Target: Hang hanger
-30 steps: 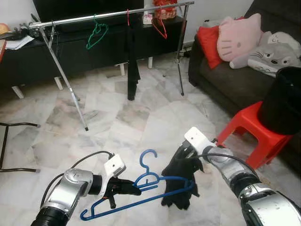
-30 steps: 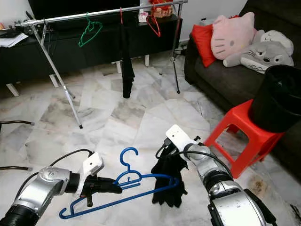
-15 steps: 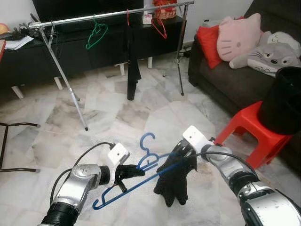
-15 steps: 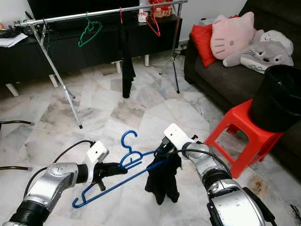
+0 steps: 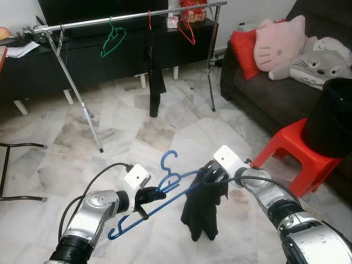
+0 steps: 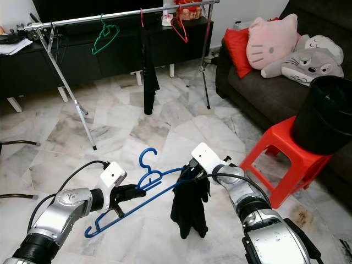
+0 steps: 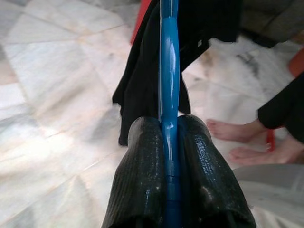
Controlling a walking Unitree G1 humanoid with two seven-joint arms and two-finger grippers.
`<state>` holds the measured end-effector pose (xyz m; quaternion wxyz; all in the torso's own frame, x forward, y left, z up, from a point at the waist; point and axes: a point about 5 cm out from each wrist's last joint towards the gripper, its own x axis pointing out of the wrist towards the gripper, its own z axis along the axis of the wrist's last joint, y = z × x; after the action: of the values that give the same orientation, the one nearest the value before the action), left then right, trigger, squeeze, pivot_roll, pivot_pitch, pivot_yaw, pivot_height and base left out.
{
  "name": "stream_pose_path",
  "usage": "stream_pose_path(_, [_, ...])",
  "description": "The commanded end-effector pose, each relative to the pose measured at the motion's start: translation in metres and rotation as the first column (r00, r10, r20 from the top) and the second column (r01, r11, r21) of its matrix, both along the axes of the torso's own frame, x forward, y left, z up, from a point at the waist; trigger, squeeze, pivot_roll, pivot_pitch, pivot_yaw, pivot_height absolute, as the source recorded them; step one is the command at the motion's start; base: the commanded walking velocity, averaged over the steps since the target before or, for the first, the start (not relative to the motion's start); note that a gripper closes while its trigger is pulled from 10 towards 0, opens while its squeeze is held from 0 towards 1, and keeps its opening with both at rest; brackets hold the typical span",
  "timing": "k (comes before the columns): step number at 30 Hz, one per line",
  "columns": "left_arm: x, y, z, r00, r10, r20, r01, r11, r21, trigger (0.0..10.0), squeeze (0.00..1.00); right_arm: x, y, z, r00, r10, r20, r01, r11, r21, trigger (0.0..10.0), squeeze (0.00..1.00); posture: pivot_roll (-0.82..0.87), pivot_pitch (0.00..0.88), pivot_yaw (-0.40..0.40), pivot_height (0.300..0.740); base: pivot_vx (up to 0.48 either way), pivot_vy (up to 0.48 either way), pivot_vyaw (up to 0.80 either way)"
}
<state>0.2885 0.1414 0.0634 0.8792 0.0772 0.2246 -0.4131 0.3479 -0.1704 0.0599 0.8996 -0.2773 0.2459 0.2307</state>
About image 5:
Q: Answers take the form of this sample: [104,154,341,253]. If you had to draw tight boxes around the blue plastic hanger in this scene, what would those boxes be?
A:
[107,150,208,240]

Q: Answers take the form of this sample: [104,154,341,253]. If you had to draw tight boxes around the black shirt red collar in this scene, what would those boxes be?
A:
[180,168,229,242]

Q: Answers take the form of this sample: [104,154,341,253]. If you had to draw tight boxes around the green plastic hanger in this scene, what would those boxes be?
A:
[100,16,128,58]

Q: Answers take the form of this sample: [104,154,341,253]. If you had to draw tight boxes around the red plastic stool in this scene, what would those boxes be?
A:
[251,118,345,198]

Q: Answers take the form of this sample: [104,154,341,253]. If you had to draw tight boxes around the dark brown sofa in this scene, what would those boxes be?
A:
[220,0,352,200]

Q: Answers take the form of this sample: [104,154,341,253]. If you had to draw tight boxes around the black shirt green logo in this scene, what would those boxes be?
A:
[144,26,167,118]

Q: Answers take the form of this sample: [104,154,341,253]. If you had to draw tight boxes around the red cushion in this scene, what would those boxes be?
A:
[229,19,288,82]

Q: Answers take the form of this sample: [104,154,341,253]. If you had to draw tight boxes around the black plastic bin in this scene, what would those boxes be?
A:
[304,77,352,158]

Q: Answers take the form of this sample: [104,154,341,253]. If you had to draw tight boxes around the black TV console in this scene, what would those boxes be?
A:
[0,18,222,116]

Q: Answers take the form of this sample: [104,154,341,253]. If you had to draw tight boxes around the pink plush cushion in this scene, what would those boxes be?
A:
[253,15,308,73]

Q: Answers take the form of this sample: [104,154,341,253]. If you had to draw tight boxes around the white plush toy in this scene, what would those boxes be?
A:
[268,49,352,92]

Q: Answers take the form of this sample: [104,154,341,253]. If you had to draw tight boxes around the white plastic hanging clip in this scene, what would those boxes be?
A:
[167,14,180,29]

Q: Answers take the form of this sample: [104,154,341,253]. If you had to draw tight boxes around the red gold statue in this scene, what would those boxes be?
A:
[179,0,209,23]

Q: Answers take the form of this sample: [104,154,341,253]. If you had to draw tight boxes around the grey white plush cushion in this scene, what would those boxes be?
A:
[302,36,352,62]

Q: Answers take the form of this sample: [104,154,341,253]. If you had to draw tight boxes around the silver metal clothes rack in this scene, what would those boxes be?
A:
[33,1,228,153]

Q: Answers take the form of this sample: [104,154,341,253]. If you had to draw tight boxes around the white papers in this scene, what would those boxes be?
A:
[4,42,40,59]

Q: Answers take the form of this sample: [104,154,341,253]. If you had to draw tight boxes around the black electronic gadget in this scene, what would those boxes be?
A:
[21,25,49,46]

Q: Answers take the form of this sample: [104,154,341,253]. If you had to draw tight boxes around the black flat pouch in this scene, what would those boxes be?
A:
[0,36,29,48]

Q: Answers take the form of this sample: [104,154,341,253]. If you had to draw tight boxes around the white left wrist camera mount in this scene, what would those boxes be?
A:
[123,164,151,191]

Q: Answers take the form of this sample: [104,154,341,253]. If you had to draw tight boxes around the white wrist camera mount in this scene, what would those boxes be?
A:
[123,164,151,191]
[213,145,244,177]

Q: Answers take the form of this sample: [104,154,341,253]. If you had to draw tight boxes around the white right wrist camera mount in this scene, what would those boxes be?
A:
[213,145,244,177]

